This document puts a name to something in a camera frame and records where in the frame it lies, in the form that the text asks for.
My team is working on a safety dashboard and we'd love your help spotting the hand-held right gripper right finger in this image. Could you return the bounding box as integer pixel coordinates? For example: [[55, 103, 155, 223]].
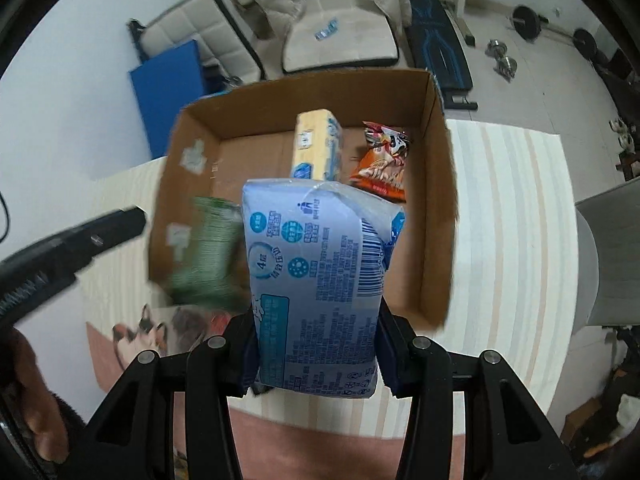
[[376, 299, 581, 480]]

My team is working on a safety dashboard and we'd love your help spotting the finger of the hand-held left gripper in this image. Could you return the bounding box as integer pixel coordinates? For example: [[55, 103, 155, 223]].
[[0, 207, 148, 322]]

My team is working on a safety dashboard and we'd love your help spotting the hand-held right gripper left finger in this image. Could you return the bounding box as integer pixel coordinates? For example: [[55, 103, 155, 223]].
[[59, 306, 261, 480]]

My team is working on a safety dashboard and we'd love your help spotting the blue tissue pack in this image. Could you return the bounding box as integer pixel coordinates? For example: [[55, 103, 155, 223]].
[[242, 178, 407, 400]]

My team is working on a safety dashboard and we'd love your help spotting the green snack packet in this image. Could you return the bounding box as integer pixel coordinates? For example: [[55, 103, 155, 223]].
[[169, 197, 251, 314]]

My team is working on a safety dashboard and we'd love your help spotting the cardboard box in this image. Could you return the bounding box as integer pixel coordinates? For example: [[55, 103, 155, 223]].
[[147, 68, 460, 332]]

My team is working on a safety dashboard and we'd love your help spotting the person's left hand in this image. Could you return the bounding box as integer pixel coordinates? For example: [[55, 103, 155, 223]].
[[0, 329, 76, 466]]

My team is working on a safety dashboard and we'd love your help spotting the blue folded mat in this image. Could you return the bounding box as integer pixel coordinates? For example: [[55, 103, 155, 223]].
[[129, 40, 207, 160]]

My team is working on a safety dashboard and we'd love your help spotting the orange snack packet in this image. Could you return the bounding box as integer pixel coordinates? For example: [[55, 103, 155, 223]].
[[349, 121, 412, 204]]

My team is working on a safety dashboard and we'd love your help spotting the white padded chair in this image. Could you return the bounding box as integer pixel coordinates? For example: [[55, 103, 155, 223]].
[[129, 0, 266, 92]]

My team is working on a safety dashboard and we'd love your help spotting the yellow tissue pack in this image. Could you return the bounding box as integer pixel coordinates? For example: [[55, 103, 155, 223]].
[[290, 109, 344, 182]]

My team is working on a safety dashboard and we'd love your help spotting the grey cabinet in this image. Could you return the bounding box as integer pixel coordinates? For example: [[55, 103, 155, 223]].
[[574, 176, 640, 330]]

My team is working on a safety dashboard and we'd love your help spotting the white seat cushion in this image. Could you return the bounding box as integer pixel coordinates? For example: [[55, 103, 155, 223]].
[[281, 8, 401, 74]]

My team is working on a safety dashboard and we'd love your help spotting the black weight bench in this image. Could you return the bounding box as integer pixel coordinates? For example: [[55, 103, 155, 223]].
[[403, 0, 479, 111]]

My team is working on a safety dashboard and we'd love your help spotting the barbell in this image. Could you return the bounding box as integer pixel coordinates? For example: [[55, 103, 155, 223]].
[[509, 5, 599, 61]]

